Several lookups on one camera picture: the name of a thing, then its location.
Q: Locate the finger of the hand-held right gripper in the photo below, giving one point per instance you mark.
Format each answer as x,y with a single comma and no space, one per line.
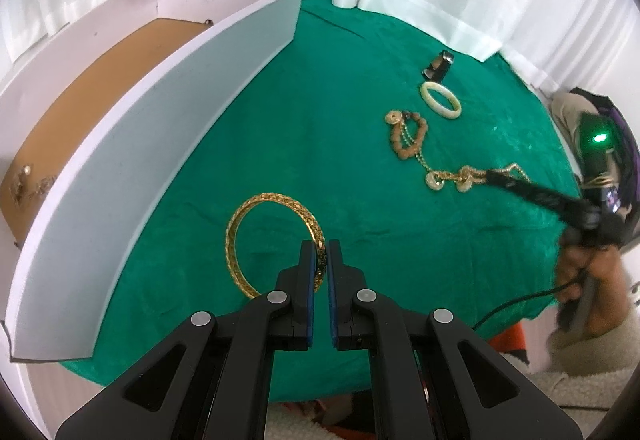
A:
540,195

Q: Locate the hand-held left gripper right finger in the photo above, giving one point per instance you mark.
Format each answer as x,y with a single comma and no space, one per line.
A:
331,270

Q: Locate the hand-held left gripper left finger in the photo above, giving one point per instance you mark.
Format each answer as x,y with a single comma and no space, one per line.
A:
311,270

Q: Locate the gold bangle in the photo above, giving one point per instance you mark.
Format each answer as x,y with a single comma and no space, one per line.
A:
232,245

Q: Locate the white cardboard box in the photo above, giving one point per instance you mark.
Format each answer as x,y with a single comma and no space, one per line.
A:
150,144

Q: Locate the person's right hand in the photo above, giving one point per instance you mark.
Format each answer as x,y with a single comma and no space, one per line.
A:
607,280

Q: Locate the purple bag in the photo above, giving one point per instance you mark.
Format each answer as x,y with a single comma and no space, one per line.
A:
627,129

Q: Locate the pale jade bangle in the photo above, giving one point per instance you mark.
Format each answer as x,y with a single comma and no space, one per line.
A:
440,110

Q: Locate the green velvet cloth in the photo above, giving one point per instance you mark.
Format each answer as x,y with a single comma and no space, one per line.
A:
350,119

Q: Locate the small black device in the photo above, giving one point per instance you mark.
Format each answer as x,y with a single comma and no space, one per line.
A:
440,65

